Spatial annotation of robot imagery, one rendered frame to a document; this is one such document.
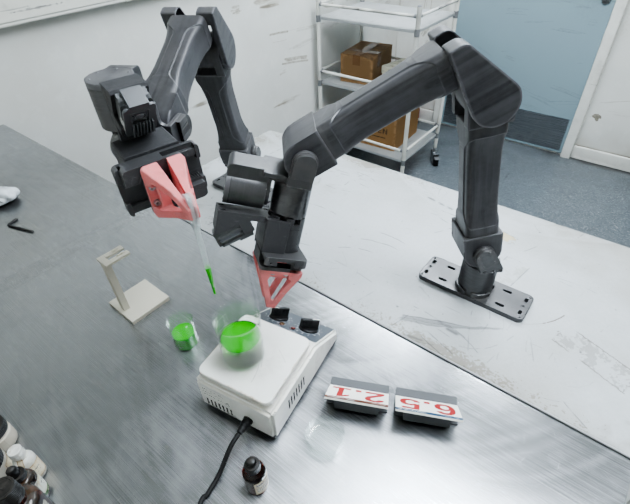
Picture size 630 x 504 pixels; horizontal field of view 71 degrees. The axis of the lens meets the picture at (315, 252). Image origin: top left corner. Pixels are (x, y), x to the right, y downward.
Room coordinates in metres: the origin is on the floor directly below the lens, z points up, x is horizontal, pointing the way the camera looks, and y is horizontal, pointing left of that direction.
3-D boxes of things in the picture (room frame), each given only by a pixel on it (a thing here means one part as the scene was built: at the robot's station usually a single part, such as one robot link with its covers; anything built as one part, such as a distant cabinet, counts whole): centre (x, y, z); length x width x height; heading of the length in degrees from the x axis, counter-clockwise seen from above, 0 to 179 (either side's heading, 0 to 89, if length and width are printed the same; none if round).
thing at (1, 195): (0.96, 0.79, 0.92); 0.08 x 0.08 x 0.04; 45
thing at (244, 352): (0.39, 0.11, 1.03); 0.07 x 0.06 x 0.08; 152
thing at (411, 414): (0.33, -0.15, 0.92); 0.09 x 0.06 x 0.04; 76
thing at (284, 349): (0.38, 0.09, 0.98); 0.12 x 0.12 x 0.01; 60
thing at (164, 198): (0.43, 0.15, 1.23); 0.09 x 0.07 x 0.07; 35
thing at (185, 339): (0.48, 0.23, 0.93); 0.04 x 0.04 x 0.06
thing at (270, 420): (0.41, 0.08, 0.94); 0.22 x 0.13 x 0.08; 150
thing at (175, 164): (0.42, 0.16, 1.23); 0.09 x 0.07 x 0.07; 35
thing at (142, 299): (0.58, 0.34, 0.96); 0.08 x 0.08 x 0.13; 49
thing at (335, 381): (0.36, -0.05, 0.92); 0.09 x 0.06 x 0.04; 76
